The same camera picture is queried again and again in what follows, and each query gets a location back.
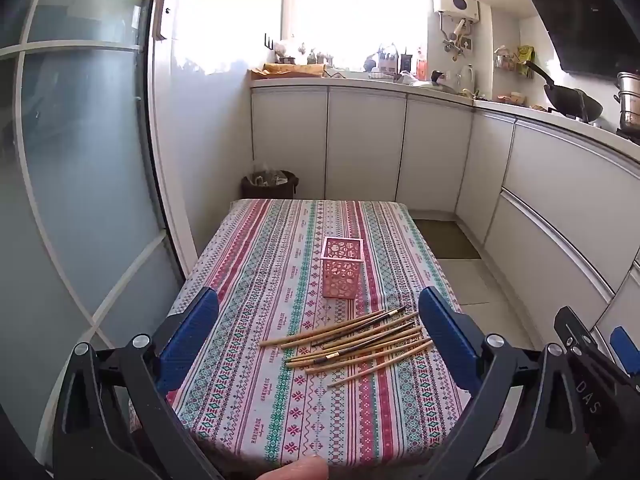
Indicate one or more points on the white electric kettle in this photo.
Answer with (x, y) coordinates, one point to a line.
(466, 79)

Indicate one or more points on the yellow cloth on counter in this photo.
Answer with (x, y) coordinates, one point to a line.
(281, 71)

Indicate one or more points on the pink perforated utensil holder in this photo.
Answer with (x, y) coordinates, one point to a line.
(342, 261)

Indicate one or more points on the black wok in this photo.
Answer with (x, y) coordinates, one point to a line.
(569, 102)

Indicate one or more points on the knife block with utensils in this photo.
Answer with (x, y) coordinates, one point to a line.
(387, 63)

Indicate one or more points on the glass door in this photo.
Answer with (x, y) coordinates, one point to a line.
(85, 253)

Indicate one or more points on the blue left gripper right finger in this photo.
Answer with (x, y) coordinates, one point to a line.
(456, 337)

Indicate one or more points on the dark trash bin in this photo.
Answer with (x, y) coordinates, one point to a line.
(271, 184)

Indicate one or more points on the dark chopstick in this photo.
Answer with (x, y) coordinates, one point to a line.
(357, 327)
(367, 346)

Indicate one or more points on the red bottle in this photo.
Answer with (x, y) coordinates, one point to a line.
(421, 65)

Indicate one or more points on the person's hand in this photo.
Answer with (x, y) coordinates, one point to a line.
(307, 468)

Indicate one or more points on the steel stock pot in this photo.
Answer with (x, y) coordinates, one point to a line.
(628, 96)

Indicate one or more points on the yellow green snack bag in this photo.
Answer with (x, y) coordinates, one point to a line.
(525, 54)

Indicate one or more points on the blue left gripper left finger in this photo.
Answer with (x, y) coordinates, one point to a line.
(180, 338)

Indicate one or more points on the patterned striped tablecloth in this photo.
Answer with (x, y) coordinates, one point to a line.
(285, 273)

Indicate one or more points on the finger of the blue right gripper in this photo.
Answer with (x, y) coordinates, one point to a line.
(626, 351)

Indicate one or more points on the black range hood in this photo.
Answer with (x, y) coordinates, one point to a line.
(590, 37)

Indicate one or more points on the white kitchen cabinets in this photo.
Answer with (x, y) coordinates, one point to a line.
(551, 204)

